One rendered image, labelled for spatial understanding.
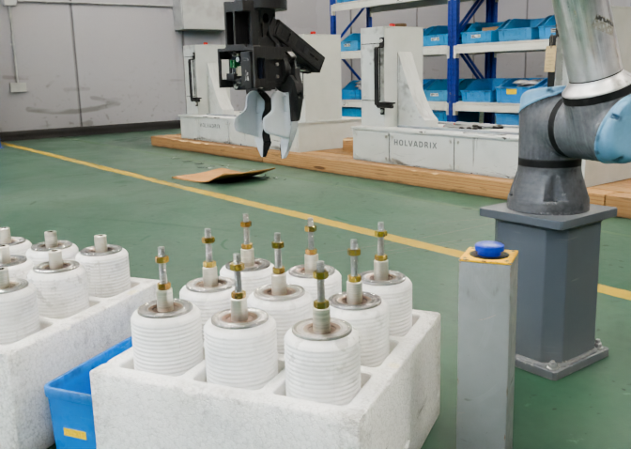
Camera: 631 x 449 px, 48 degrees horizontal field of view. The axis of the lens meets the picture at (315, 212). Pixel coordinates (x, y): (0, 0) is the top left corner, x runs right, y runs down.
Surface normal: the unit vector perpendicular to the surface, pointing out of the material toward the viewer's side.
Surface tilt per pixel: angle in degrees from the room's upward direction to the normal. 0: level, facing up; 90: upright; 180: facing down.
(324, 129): 90
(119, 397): 90
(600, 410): 0
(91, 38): 90
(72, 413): 92
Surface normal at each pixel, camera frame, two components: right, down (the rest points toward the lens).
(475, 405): -0.40, 0.19
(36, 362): 0.93, 0.05
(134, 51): 0.61, 0.14
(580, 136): -0.87, 0.40
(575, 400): -0.03, -0.98
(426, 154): -0.79, 0.14
